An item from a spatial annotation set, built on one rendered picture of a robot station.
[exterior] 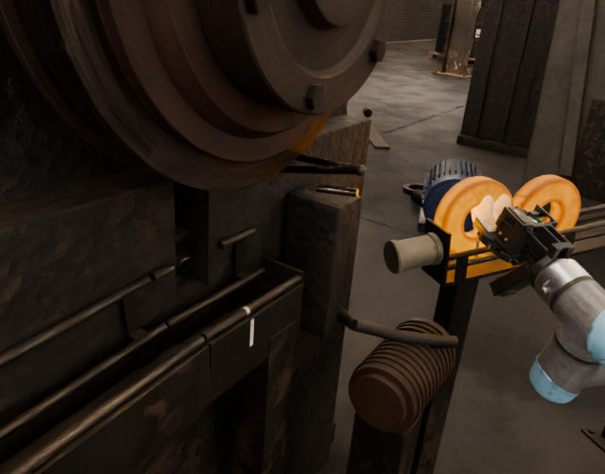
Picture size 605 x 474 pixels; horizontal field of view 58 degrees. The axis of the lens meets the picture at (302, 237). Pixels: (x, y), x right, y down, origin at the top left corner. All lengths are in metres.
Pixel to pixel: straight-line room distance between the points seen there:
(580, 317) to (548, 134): 2.51
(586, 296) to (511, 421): 0.94
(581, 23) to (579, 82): 0.28
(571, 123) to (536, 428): 1.88
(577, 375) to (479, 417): 0.85
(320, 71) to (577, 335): 0.53
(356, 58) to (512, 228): 0.46
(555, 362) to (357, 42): 0.56
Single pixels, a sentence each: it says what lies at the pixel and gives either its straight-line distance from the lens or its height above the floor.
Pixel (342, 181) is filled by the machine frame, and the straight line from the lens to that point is 1.02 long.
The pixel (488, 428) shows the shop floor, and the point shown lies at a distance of 1.72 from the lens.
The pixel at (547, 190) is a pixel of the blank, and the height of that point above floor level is 0.78.
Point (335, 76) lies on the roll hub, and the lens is 0.56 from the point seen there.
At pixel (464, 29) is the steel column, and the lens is 9.46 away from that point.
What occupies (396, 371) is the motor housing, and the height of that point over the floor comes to 0.53.
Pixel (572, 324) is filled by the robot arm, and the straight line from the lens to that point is 0.87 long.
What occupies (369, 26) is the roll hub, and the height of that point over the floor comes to 1.06.
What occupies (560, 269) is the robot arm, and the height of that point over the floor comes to 0.74.
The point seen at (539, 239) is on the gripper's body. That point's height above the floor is 0.75.
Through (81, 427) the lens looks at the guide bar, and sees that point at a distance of 0.58.
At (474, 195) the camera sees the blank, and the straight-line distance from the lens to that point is 1.02.
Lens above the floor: 1.09
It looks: 24 degrees down
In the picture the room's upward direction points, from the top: 5 degrees clockwise
